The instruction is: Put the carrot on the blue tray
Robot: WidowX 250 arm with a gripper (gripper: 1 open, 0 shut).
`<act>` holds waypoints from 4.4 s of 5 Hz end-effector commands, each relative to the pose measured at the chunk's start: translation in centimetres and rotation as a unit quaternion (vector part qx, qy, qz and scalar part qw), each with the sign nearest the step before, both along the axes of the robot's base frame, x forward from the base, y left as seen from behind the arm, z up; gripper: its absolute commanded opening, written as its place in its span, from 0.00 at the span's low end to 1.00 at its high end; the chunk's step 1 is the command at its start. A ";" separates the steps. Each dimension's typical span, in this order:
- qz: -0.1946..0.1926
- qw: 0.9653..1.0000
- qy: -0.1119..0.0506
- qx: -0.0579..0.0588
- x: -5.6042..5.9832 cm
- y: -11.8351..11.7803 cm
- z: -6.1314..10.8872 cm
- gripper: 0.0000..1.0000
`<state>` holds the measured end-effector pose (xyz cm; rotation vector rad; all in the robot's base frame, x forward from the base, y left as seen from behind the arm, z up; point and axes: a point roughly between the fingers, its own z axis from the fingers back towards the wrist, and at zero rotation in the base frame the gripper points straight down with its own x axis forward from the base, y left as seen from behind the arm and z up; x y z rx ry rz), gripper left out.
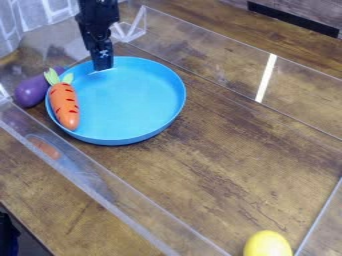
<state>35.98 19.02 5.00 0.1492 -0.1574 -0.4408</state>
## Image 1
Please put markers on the blue round tray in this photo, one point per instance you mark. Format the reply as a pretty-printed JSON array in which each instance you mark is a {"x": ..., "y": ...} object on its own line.
[{"x": 128, "y": 103}]

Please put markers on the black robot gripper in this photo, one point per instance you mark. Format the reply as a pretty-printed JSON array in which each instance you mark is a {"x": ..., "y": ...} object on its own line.
[{"x": 97, "y": 14}]

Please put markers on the yellow toy lemon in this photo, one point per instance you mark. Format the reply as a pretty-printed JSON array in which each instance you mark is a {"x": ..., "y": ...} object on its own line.
[{"x": 267, "y": 243}]

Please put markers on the orange toy carrot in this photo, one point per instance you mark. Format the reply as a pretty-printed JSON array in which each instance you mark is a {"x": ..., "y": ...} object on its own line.
[{"x": 63, "y": 99}]

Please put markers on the grey patterned curtain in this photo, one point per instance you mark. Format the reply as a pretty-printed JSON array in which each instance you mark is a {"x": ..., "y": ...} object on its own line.
[{"x": 24, "y": 15}]

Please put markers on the purple toy eggplant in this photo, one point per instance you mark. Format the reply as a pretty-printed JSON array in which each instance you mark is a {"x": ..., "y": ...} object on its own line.
[{"x": 29, "y": 91}]

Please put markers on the clear acrylic enclosure wall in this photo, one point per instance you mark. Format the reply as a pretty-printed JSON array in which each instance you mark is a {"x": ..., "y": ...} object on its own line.
[{"x": 248, "y": 161}]

